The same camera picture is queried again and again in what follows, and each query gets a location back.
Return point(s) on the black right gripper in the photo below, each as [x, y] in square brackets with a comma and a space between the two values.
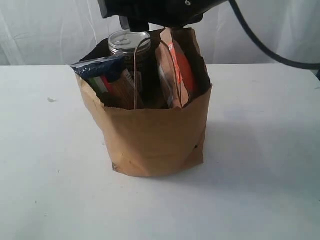
[136, 15]

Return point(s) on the spaghetti package dark blue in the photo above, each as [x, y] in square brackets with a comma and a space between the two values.
[111, 81]

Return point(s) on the brown orange snack pouch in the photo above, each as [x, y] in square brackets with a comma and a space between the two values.
[175, 73]

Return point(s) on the clear can with pull-tab lid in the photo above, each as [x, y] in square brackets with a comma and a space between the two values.
[136, 47]

